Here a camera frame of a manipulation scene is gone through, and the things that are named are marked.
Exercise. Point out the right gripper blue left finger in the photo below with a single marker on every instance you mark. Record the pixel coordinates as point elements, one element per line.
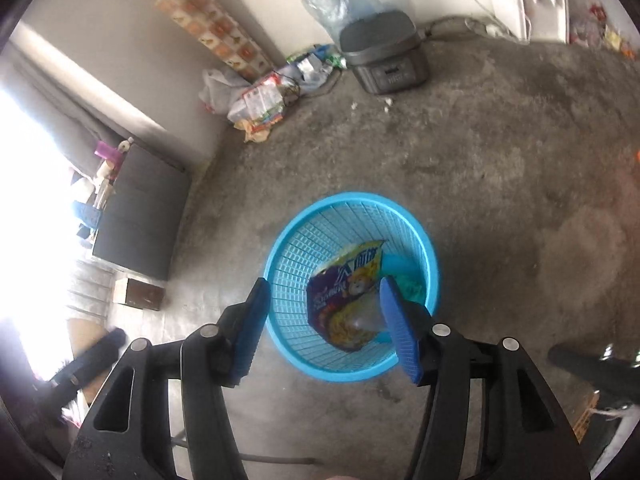
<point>247,329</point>

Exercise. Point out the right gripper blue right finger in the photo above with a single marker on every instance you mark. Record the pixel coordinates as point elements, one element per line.
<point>396,313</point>

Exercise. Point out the purple yellow snack bag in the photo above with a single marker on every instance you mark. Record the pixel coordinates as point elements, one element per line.
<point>342,297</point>

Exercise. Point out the blue plastic trash basket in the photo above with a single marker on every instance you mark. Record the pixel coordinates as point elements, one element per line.
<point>317,235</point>

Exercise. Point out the colourful packaging trash pile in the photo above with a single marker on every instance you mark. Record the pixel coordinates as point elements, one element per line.
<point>265,103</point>

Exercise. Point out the small brown wooden stool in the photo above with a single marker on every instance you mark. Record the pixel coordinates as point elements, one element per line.
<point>137,294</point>

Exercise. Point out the dark grey bedside cabinet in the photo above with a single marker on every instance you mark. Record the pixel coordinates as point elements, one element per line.
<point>140,221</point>

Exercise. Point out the white plastic bag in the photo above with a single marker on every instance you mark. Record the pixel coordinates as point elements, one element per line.
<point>222,88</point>

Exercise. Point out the dark grey foot bath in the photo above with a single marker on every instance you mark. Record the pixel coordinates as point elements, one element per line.
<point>384,51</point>

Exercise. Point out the rolled patterned floor mat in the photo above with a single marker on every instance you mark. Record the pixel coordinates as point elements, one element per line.
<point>215,29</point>

